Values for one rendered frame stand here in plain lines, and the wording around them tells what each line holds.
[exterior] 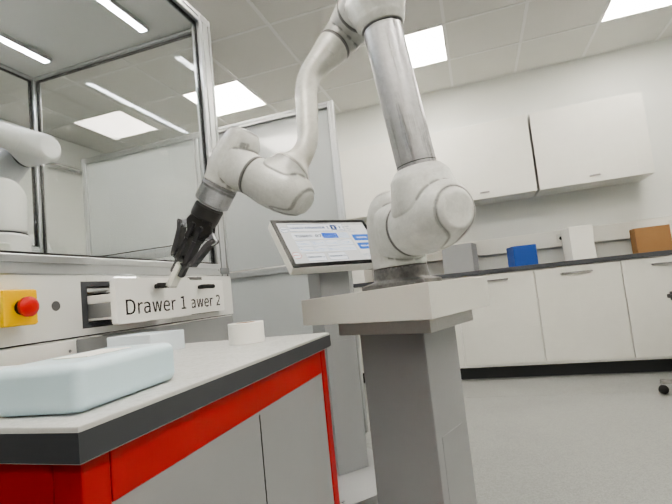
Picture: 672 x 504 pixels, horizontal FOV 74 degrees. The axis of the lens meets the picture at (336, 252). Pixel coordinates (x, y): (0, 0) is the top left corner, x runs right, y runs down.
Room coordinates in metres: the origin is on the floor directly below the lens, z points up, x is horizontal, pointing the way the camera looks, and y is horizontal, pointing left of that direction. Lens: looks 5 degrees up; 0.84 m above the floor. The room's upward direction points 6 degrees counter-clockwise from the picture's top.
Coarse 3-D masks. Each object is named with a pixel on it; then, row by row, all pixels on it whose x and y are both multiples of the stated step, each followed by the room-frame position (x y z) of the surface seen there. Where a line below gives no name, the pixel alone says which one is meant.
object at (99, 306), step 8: (88, 296) 1.09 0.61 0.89; (96, 296) 1.08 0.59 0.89; (104, 296) 1.08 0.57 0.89; (88, 304) 1.09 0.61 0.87; (96, 304) 1.08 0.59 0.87; (104, 304) 1.07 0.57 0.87; (88, 312) 1.09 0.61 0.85; (96, 312) 1.08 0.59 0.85; (104, 312) 1.07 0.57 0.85; (88, 320) 1.09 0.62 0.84
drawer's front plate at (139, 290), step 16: (112, 288) 1.05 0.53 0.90; (128, 288) 1.08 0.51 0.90; (144, 288) 1.14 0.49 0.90; (160, 288) 1.19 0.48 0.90; (176, 288) 1.26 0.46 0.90; (112, 304) 1.05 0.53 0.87; (128, 304) 1.08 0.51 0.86; (144, 304) 1.13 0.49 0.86; (176, 304) 1.25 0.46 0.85; (112, 320) 1.05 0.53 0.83; (128, 320) 1.08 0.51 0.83; (144, 320) 1.13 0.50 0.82
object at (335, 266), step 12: (276, 228) 2.00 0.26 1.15; (276, 240) 1.98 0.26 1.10; (288, 252) 1.91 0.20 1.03; (288, 264) 1.89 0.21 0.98; (300, 264) 1.88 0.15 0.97; (312, 264) 1.91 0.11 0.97; (324, 264) 1.94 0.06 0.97; (336, 264) 1.96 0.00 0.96; (348, 264) 2.00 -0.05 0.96; (360, 264) 2.04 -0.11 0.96; (372, 264) 2.08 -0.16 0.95
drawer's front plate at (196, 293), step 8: (200, 280) 1.52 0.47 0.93; (208, 280) 1.56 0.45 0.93; (216, 280) 1.61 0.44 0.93; (192, 288) 1.47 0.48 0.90; (208, 288) 1.56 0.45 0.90; (216, 288) 1.61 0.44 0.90; (192, 296) 1.47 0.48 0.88; (200, 296) 1.51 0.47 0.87; (208, 296) 1.55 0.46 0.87; (192, 304) 1.46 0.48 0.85; (200, 304) 1.50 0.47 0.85; (208, 304) 1.55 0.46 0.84; (216, 304) 1.60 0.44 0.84; (192, 312) 1.46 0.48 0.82; (200, 312) 1.50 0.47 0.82
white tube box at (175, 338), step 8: (120, 336) 0.93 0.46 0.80; (128, 336) 0.87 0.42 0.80; (136, 336) 0.86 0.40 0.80; (144, 336) 0.85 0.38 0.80; (152, 336) 0.85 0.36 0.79; (160, 336) 0.87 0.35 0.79; (168, 336) 0.88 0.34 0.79; (176, 336) 0.90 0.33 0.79; (112, 344) 0.89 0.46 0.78; (120, 344) 0.88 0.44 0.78; (128, 344) 0.87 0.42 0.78; (136, 344) 0.86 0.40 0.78; (176, 344) 0.90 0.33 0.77; (184, 344) 0.92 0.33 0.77
